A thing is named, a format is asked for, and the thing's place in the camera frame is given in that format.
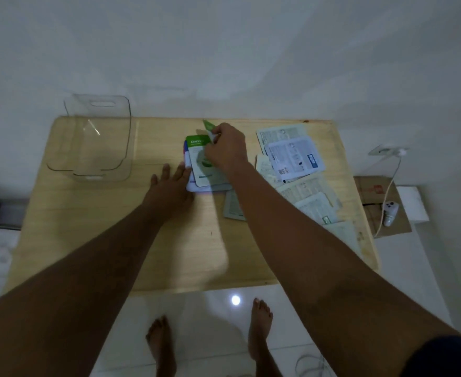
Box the person's left hand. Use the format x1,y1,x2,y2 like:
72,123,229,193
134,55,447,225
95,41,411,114
142,162,194,225

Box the person's right hand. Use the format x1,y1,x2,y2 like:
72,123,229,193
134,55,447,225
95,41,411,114
204,122,249,176

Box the small green sachet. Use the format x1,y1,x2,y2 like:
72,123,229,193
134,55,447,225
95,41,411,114
202,119,218,143

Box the blue red white sachet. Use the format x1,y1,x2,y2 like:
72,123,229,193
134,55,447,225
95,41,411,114
183,139,233,192

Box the person's right forearm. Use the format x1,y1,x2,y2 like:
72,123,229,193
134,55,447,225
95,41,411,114
226,161,461,377

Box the person's left forearm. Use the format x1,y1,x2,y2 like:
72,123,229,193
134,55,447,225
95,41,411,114
0,204,176,377

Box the green and white sachet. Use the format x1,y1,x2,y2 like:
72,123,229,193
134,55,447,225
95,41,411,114
186,135,231,188

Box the clear plastic container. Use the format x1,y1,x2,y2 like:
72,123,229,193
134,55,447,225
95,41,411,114
47,94,133,182

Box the grey-green sachet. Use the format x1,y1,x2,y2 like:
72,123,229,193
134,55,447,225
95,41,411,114
223,190,247,222

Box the pile of white printed sachets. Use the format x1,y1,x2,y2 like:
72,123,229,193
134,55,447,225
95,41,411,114
255,124,364,259

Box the person's left foot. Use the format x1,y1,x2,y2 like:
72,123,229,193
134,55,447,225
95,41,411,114
145,315,177,377

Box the person's foot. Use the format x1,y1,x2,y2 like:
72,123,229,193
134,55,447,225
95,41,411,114
145,315,177,377
248,298,283,377

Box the brown cardboard sheet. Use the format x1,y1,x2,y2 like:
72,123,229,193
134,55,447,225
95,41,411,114
353,176,413,239

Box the person's right foot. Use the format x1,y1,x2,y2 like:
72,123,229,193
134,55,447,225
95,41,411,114
248,298,283,377

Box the white handheld device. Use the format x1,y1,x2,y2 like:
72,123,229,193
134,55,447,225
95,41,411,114
383,201,399,228

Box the white box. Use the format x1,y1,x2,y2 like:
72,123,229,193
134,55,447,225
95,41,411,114
396,186,430,224

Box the dark blue shorts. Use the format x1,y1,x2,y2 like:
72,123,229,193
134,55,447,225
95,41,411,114
400,335,461,377

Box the white wall socket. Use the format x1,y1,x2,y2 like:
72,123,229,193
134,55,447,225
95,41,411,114
368,144,404,157

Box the white floor cable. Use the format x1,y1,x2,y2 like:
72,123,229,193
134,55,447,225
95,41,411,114
295,354,333,377

